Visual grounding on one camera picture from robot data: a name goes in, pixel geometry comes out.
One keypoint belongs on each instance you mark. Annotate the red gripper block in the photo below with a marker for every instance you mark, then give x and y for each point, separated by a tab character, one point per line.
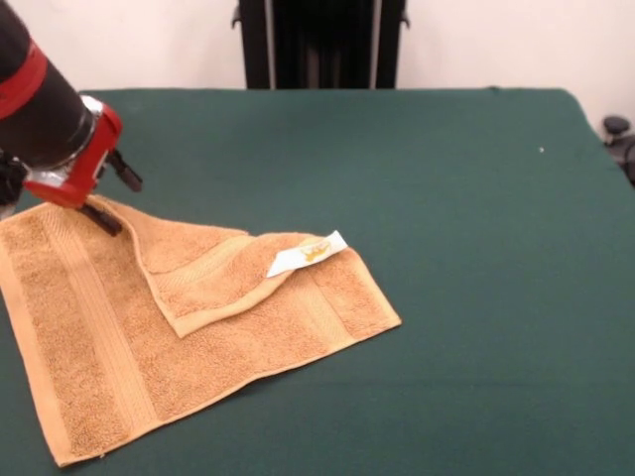
94	163

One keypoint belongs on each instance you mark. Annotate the tan terry towel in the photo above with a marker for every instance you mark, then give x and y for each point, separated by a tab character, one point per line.
99	322

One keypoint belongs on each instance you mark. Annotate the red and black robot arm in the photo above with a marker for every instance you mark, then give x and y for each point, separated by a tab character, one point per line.
39	109

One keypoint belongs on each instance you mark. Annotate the black equipment pile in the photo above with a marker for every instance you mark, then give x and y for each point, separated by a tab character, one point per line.
10	186

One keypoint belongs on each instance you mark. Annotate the dark green table cloth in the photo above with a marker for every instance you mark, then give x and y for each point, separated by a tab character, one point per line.
446	297

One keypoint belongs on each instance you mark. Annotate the black office chair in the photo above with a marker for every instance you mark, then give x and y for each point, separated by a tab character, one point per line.
617	126

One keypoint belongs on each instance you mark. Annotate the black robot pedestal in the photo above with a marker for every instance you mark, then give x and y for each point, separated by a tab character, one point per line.
322	44

